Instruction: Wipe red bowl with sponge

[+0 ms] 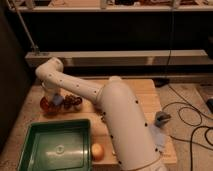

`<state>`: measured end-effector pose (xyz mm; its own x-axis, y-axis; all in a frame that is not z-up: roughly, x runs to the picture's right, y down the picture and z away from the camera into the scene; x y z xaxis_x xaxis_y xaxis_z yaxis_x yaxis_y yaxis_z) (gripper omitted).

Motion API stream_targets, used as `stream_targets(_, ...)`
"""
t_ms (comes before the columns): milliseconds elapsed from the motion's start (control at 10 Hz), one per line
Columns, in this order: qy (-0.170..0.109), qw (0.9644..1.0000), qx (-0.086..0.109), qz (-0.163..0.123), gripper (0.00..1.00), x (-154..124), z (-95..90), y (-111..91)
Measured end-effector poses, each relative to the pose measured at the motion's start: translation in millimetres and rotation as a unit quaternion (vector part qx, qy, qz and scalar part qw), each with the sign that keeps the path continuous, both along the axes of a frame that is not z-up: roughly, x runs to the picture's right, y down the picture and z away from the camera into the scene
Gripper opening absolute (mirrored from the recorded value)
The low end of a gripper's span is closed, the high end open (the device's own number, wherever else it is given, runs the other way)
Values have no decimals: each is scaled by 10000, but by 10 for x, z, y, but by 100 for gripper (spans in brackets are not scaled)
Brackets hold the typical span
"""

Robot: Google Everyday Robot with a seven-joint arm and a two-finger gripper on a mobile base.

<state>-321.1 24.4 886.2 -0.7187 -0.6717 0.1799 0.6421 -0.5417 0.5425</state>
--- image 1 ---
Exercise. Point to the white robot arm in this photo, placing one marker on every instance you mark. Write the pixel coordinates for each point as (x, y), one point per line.
(127, 125)

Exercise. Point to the dark grapes bunch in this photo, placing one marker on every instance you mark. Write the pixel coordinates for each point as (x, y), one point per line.
(71, 100)

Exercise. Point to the grey table clamp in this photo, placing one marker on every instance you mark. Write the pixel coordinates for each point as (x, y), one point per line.
(161, 118)

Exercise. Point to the green plastic tub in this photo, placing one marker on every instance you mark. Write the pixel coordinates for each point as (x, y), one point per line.
(57, 146)

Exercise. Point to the metal diagonal rod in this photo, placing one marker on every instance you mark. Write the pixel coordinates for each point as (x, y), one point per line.
(34, 47)

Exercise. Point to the white lower shelf rail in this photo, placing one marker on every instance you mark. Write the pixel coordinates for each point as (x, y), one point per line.
(123, 58)

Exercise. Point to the white shelf rail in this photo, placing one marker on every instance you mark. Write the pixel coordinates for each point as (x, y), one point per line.
(123, 58)
(110, 5)

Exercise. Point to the white upper shelf rail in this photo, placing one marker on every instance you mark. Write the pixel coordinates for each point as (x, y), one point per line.
(110, 5)

